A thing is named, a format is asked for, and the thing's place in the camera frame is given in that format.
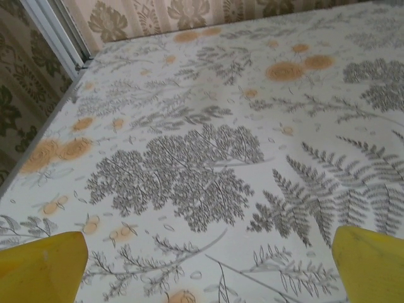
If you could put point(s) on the aluminium frame post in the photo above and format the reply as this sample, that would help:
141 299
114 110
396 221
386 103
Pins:
57 31

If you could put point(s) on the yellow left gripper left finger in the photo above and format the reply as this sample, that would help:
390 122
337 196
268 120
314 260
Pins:
38 271

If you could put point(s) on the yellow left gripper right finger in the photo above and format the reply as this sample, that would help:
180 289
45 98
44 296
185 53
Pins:
372 268

